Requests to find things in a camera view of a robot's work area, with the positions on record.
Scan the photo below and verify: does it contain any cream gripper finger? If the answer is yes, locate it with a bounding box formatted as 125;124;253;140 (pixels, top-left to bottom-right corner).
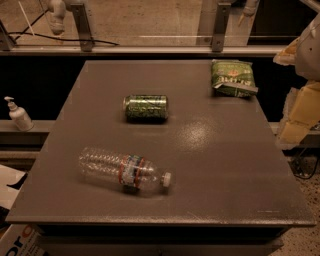
273;38;299;66
276;81;320;149

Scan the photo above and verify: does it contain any green soda can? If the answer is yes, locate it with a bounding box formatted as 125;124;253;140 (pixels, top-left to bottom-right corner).
123;95;169;120

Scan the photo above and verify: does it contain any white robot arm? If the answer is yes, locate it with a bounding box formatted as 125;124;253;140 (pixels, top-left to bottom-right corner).
273;13;320;150

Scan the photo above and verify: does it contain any green jalapeno chip bag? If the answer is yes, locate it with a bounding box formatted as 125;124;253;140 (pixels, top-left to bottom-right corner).
211;59;258;98

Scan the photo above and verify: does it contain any clear plastic water bottle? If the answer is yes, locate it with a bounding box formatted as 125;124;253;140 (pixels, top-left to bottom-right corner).
79;147;172;193

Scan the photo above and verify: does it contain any white hanging fixture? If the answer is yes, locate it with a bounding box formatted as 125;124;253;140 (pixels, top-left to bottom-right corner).
46;0;88;36

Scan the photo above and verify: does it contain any white pump lotion bottle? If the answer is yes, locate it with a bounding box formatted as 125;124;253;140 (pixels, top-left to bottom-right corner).
4;96;34;131

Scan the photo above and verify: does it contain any white paper sheet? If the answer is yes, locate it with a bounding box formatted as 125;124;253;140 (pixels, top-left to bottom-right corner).
0;165;27;210

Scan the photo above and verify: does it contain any white cardboard box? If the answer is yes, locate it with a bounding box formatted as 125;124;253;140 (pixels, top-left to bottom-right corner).
0;224;48;256

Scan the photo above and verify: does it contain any right metal rail bracket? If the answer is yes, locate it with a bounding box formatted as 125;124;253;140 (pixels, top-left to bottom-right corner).
211;3;231;52

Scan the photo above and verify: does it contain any metal rail bracket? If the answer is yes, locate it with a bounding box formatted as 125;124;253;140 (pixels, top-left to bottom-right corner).
211;3;231;52
71;3;94;52

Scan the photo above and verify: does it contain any left metal rail bracket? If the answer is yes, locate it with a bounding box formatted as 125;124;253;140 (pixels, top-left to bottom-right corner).
71;3;94;52

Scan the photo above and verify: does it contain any black cable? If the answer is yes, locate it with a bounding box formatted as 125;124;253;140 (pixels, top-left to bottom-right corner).
7;9;120;47

